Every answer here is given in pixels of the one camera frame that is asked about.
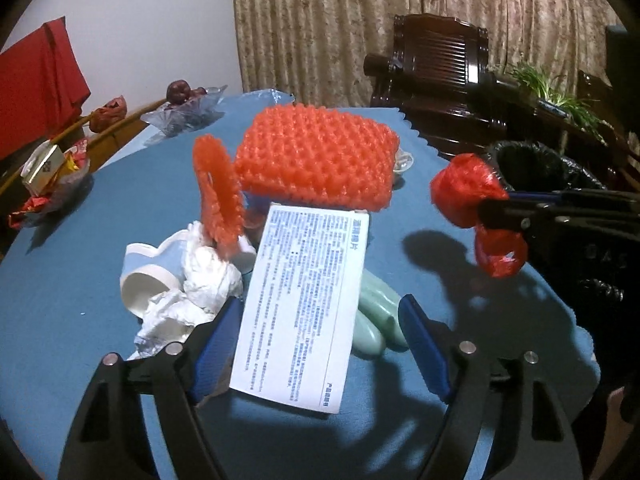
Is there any dark wooden side table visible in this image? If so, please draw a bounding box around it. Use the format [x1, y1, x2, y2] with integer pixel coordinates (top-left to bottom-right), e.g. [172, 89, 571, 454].
[491, 65, 639, 192]

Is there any green rubber glove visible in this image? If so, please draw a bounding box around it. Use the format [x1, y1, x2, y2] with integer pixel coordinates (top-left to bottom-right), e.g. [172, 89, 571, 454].
[352, 269, 408, 359]

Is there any white and gold box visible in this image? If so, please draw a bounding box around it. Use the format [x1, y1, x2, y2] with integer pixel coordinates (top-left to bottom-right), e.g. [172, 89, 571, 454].
[20, 141, 65, 196]

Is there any black lined trash bin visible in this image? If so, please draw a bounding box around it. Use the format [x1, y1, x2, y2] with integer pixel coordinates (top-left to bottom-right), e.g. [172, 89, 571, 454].
[485, 141, 632, 307]

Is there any red cloth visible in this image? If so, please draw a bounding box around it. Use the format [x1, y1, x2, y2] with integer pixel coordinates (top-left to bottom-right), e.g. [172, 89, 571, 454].
[0, 18, 91, 158]

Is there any light blue plastic table cover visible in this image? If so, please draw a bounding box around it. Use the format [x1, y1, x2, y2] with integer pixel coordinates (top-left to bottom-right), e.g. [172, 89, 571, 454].
[215, 89, 295, 115]

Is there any beige patterned curtain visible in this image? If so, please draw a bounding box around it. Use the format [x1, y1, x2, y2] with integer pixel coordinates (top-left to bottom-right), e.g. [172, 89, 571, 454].
[224, 0, 626, 109]

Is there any glass snack dish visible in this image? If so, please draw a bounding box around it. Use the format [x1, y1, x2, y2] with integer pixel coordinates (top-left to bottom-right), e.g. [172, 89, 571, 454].
[8, 138, 91, 230]

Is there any glass fruit bowl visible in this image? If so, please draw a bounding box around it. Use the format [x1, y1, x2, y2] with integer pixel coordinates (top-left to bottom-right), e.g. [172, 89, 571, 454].
[140, 86, 227, 136]

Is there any small orange foam net ring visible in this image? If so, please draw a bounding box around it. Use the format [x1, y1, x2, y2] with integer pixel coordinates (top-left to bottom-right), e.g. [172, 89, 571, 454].
[192, 133, 248, 261]

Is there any clear plastic wrapper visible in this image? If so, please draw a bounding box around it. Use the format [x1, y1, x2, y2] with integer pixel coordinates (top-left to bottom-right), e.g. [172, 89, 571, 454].
[393, 148, 414, 178]

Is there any white tissue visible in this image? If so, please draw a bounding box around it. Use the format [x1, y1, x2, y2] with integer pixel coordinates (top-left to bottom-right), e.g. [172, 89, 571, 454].
[119, 221, 243, 360]

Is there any blue table cloth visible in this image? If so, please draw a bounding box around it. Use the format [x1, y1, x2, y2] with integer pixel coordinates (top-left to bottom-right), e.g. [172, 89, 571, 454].
[1, 110, 599, 479]

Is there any red plastic bag scrap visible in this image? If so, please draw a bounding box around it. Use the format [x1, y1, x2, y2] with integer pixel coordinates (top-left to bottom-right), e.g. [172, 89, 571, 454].
[430, 153, 528, 278]

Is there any red ornament on cabinet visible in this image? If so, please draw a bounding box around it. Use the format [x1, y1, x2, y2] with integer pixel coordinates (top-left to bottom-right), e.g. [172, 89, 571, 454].
[89, 96, 128, 133]

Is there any large orange foam net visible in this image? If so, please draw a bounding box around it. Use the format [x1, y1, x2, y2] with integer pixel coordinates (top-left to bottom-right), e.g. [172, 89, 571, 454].
[234, 104, 399, 211]

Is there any dark wooden armchair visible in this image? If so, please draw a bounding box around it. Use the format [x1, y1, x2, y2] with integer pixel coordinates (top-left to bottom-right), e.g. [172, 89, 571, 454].
[363, 13, 501, 159]

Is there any green potted plant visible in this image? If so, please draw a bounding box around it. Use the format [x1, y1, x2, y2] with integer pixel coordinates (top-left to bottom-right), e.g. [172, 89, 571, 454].
[504, 61, 605, 144]

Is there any dark red fruit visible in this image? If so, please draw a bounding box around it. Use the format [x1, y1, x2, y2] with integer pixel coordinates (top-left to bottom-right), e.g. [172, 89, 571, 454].
[166, 79, 207, 106]

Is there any white and blue paper cup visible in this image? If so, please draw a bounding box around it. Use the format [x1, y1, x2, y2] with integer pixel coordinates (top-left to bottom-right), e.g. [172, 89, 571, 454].
[119, 221, 256, 316]

